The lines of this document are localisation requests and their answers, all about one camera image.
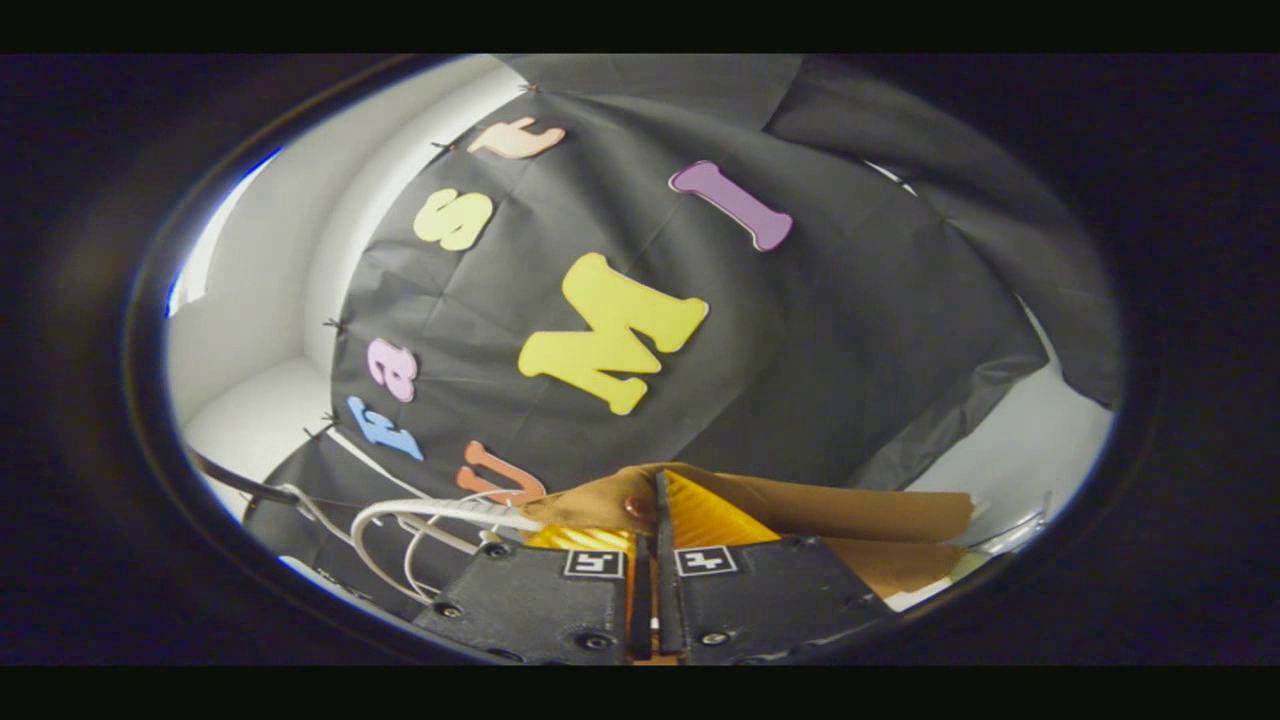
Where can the brown shirt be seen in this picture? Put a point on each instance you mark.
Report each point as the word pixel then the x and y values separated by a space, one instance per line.
pixel 850 515

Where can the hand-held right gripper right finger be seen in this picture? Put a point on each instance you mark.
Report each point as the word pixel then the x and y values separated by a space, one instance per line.
pixel 780 600

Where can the black backdrop cloth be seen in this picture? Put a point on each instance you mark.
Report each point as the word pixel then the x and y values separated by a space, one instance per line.
pixel 800 350

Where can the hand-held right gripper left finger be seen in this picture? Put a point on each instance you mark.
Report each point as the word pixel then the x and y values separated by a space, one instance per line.
pixel 530 600

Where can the black clothes rack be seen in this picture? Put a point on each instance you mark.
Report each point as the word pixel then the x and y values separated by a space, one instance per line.
pixel 240 482

